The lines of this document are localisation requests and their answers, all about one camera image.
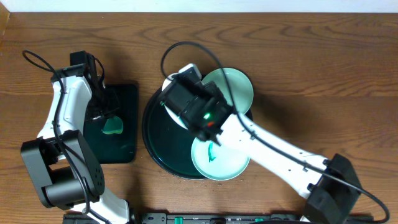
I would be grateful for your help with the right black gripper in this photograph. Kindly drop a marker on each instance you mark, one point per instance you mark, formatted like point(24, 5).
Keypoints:
point(216, 91)

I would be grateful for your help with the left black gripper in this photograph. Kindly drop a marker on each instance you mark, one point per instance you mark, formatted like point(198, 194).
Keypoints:
point(101, 112)

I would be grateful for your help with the green scouring sponge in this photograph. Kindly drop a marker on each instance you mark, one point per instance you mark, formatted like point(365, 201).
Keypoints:
point(113, 125)

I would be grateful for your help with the white plate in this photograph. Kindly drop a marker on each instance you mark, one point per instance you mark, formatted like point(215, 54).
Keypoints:
point(178, 91)

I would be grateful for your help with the mint green plate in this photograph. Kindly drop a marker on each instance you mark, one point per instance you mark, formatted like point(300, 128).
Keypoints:
point(217, 162)
point(241, 87)

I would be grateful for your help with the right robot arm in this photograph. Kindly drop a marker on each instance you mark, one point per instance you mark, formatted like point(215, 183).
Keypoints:
point(226, 140)

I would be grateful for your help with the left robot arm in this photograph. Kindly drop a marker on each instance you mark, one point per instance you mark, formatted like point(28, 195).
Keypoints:
point(64, 170)

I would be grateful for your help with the rectangular black tray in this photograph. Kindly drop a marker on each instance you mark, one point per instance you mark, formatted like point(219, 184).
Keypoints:
point(116, 148)

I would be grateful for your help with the round black tray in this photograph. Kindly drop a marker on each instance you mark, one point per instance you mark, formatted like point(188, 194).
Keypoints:
point(167, 142)

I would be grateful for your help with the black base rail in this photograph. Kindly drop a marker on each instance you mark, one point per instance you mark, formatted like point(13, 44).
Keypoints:
point(163, 218)

